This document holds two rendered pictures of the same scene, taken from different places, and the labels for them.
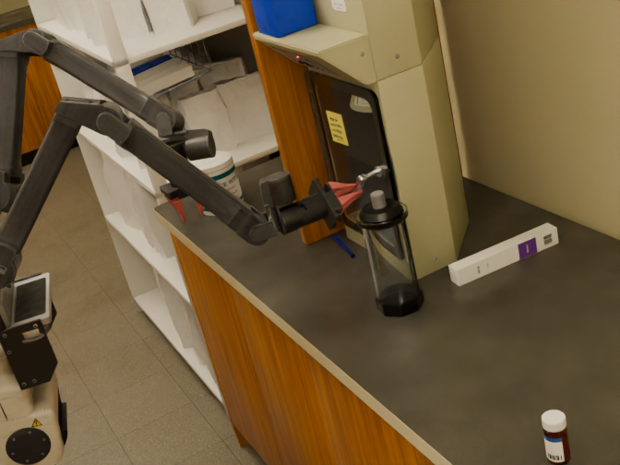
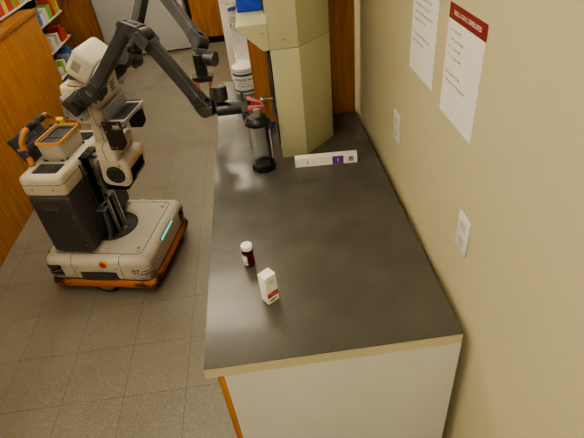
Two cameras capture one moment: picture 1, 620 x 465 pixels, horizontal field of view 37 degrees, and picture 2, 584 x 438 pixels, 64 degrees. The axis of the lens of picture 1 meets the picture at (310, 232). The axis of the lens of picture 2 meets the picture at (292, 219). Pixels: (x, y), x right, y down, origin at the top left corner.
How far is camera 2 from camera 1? 85 cm
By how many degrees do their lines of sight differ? 21
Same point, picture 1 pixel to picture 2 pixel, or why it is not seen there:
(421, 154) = (292, 95)
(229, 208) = (192, 96)
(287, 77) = not seen: hidden behind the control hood
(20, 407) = (112, 157)
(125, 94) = (182, 22)
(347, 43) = (253, 26)
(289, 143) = (255, 69)
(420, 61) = (297, 45)
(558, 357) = (297, 218)
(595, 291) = (346, 192)
